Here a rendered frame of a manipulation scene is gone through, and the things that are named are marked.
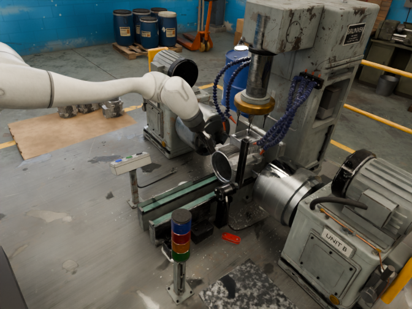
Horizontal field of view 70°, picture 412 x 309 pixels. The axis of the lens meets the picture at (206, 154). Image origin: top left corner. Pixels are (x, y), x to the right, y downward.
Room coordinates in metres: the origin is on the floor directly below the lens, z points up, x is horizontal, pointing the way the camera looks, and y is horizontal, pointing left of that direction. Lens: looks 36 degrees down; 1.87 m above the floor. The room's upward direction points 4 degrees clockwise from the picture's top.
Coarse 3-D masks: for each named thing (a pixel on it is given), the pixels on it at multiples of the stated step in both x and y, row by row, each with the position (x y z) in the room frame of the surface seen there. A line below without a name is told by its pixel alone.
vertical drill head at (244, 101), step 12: (264, 24) 1.15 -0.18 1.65; (252, 60) 1.17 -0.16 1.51; (264, 60) 1.15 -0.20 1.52; (252, 72) 1.17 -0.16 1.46; (264, 72) 1.15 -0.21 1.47; (252, 84) 1.16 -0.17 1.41; (264, 84) 1.16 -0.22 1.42; (240, 96) 1.19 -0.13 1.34; (252, 96) 1.15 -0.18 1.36; (264, 96) 1.17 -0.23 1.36; (240, 108) 1.13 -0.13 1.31; (252, 108) 1.11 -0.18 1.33; (264, 108) 1.11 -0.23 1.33; (252, 120) 1.12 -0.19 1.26; (264, 120) 1.19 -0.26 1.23
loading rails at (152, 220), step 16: (208, 176) 1.13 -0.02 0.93; (176, 192) 1.01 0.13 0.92; (192, 192) 1.03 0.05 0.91; (208, 192) 1.09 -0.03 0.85; (240, 192) 1.10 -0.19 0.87; (144, 208) 0.89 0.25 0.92; (160, 208) 0.92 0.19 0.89; (176, 208) 0.97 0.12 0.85; (192, 208) 0.89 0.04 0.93; (208, 208) 0.96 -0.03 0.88; (144, 224) 0.86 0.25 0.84; (160, 224) 0.79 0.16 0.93; (192, 224) 0.90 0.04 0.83; (160, 240) 0.79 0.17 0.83
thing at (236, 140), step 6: (240, 132) 1.22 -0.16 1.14; (246, 132) 1.24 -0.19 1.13; (252, 132) 1.24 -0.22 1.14; (234, 138) 1.16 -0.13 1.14; (240, 138) 1.21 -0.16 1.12; (246, 138) 1.19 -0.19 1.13; (252, 138) 1.22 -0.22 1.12; (258, 138) 1.18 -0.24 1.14; (234, 144) 1.16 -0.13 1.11; (240, 144) 1.13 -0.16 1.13; (252, 144) 1.14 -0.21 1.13; (252, 150) 1.14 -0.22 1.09
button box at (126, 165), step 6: (132, 156) 1.05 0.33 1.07; (138, 156) 1.05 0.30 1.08; (144, 156) 1.06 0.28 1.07; (114, 162) 1.01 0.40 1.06; (120, 162) 0.99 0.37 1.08; (126, 162) 1.01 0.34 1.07; (132, 162) 1.02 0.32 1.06; (138, 162) 1.03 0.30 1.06; (144, 162) 1.05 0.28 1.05; (150, 162) 1.06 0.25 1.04; (114, 168) 0.97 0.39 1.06; (120, 168) 0.98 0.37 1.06; (126, 168) 0.99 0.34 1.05; (132, 168) 1.01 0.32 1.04; (120, 174) 0.97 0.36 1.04
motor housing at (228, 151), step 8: (232, 144) 1.17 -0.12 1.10; (216, 152) 1.15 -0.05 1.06; (224, 152) 1.09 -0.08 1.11; (232, 152) 1.10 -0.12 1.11; (256, 152) 1.16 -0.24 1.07; (216, 160) 1.17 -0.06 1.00; (224, 160) 1.20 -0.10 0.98; (248, 160) 1.10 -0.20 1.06; (216, 168) 1.15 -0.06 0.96; (224, 168) 1.17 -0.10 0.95; (232, 168) 1.05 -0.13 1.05; (248, 168) 1.08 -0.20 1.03; (256, 168) 1.12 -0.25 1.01; (216, 176) 1.12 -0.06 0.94; (224, 176) 1.12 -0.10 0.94; (232, 176) 1.04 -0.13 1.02; (248, 176) 1.10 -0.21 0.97
